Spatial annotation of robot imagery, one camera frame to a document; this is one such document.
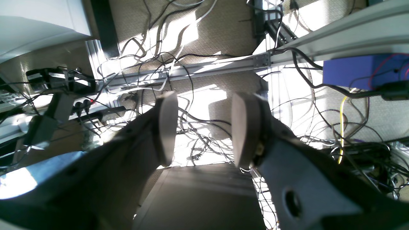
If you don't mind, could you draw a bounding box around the black power strip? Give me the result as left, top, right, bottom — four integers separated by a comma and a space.
69, 99, 127, 122

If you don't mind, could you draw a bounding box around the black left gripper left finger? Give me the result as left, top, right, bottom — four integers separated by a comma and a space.
1, 92, 178, 230

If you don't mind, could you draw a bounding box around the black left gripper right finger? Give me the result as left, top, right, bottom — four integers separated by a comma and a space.
231, 93, 409, 230

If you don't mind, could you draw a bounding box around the blue box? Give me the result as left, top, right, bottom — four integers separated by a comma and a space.
323, 53, 409, 90

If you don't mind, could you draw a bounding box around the yellow cable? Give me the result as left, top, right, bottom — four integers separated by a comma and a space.
338, 96, 347, 165

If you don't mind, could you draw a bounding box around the black flat case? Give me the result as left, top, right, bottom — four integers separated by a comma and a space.
132, 163, 266, 230

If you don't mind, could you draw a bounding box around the aluminium frame rail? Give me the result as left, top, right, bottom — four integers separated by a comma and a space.
86, 0, 408, 88

